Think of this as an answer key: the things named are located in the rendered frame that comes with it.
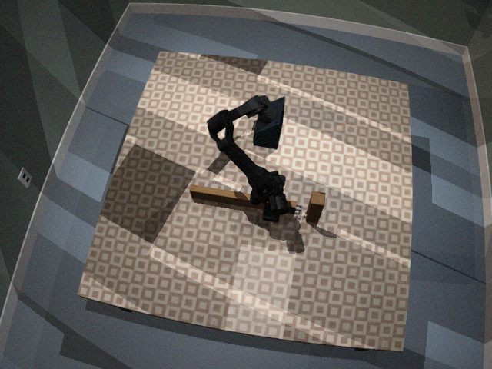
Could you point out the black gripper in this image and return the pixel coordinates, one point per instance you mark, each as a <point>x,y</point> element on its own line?
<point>267,214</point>

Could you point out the dark brown wooden post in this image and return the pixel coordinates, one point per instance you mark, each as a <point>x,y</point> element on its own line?
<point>315,207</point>

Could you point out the brown wooden board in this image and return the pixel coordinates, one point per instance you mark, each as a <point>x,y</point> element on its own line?
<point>232,197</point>

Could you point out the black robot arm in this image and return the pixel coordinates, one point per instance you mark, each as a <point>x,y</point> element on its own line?
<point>259,178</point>

